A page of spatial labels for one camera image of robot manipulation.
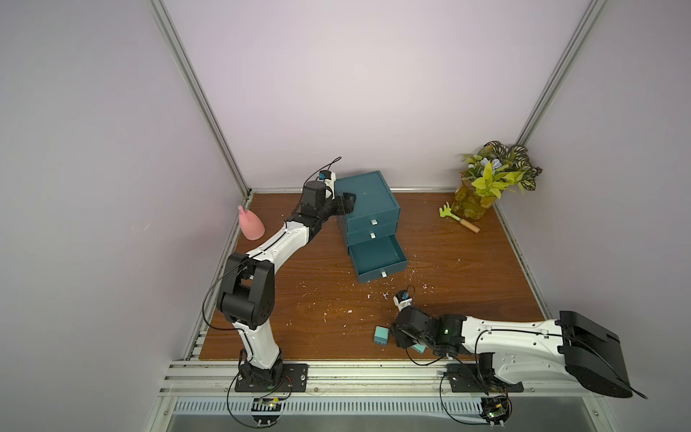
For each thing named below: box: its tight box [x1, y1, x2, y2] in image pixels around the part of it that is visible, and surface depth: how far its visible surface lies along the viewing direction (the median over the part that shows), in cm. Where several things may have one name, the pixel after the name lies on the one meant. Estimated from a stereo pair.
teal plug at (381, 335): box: [374, 325, 390, 346], surface depth 81 cm
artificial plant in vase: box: [450, 140, 543, 223], surface depth 99 cm
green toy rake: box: [439, 201, 481, 234], surface depth 112 cm
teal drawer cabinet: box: [334, 170, 409, 284], surface depth 92 cm
